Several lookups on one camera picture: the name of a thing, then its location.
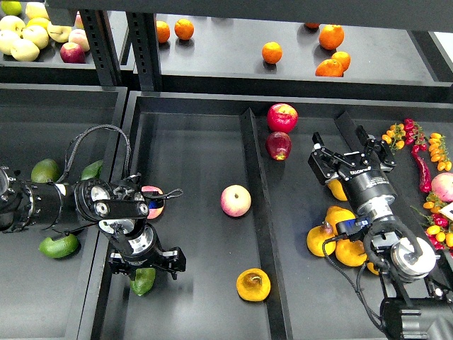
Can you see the dark avocado top right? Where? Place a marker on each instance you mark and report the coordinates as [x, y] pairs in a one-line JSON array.
[[92, 171]]

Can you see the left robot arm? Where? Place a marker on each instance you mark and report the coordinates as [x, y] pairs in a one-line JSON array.
[[119, 209]]

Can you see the red apple on shelf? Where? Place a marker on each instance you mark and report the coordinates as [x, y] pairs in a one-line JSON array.
[[73, 53]]

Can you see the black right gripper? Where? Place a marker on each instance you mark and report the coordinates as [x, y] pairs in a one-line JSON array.
[[363, 187]]

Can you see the pink peach right edge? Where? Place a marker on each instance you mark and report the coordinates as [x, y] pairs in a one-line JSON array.
[[442, 186]]

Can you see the yellow pear with stem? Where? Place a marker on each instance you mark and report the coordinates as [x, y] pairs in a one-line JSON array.
[[336, 188]]

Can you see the orange on shelf back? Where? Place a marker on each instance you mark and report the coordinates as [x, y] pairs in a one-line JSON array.
[[312, 25]]

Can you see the orange on shelf centre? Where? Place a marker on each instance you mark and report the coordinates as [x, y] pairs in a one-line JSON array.
[[271, 52]]

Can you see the green avocado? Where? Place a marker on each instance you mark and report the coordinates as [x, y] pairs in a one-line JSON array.
[[45, 170], [143, 281], [59, 248]]

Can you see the dark red apple lower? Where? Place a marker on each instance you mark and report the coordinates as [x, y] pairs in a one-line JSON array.
[[278, 145]]

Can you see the orange on shelf front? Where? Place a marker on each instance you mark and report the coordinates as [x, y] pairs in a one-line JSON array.
[[329, 68]]

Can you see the pink apple centre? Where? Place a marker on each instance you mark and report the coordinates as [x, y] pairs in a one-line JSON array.
[[235, 200]]

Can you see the large orange on shelf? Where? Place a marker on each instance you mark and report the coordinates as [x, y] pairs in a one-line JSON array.
[[331, 36]]

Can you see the mixed cherry tomatoes lower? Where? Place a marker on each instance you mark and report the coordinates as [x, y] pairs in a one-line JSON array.
[[437, 226]]

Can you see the orange on shelf left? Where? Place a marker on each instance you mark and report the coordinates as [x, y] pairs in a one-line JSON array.
[[162, 31]]

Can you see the orange cherry tomato bunch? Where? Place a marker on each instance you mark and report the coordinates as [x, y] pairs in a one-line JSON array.
[[395, 137]]

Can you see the red cherry tomato bunch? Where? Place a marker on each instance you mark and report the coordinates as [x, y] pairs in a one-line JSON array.
[[415, 135]]

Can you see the black bin divider left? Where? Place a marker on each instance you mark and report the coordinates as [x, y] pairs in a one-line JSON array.
[[276, 302]]

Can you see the orange tomato bunch right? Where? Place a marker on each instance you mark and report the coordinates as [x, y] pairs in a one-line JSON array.
[[439, 152]]

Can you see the red chili pepper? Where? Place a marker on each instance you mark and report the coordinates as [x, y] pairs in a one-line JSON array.
[[423, 170]]

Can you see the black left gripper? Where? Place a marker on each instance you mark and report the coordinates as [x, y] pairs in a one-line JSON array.
[[143, 250]]

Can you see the orange on shelf right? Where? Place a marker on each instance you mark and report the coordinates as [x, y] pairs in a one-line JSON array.
[[342, 57]]

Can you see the black shelf upright left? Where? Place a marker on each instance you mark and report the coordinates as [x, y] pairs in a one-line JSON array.
[[102, 46]]

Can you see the pink apple on shelf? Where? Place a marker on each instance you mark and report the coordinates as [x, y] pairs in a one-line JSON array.
[[79, 37]]

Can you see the white price label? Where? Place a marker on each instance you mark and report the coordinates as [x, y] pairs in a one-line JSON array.
[[447, 211]]

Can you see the black shelf upright right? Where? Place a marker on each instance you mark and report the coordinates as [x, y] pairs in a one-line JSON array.
[[142, 31]]

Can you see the green avocado bottom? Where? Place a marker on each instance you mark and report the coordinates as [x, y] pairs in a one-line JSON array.
[[59, 248]]

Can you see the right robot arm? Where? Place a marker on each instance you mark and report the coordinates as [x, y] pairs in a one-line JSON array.
[[421, 307]]

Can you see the pink apple left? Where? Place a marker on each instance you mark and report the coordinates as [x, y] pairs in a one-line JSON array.
[[154, 211]]

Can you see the red apple upper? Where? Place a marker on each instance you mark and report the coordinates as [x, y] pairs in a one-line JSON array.
[[282, 117]]

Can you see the black shelf upright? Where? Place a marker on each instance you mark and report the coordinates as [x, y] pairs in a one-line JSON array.
[[142, 31], [102, 46]]

